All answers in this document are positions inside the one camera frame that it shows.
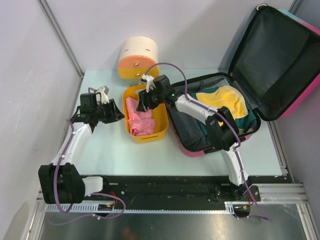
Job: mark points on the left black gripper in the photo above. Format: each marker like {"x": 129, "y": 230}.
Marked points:
{"x": 115, "y": 114}

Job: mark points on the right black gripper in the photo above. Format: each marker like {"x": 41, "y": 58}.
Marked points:
{"x": 144, "y": 96}

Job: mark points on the pink cloth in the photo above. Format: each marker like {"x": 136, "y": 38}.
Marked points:
{"x": 140, "y": 123}

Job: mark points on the yellow plastic basket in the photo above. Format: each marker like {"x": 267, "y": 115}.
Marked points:
{"x": 159, "y": 114}

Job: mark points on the round pastel drawer cabinet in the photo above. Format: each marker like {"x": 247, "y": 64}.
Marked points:
{"x": 137, "y": 54}

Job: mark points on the yellow cloth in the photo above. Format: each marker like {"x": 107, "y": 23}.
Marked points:
{"x": 224, "y": 96}

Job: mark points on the dark green cloth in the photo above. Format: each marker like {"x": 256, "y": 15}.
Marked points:
{"x": 246, "y": 123}

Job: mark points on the pink and teal children's suitcase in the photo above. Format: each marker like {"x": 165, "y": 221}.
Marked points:
{"x": 275, "y": 66}

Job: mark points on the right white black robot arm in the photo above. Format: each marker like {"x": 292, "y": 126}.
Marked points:
{"x": 222, "y": 131}

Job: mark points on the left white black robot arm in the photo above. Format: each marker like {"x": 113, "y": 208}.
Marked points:
{"x": 60, "y": 181}

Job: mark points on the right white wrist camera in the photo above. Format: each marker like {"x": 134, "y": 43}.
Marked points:
{"x": 148, "y": 81}

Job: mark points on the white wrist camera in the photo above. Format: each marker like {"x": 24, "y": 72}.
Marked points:
{"x": 148, "y": 81}
{"x": 102, "y": 95}

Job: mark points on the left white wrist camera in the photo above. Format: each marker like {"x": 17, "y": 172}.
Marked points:
{"x": 102, "y": 95}

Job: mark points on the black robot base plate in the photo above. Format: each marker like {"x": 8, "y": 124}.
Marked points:
{"x": 174, "y": 192}

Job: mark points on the grey slotted cable duct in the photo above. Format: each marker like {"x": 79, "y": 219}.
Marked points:
{"x": 105, "y": 208}

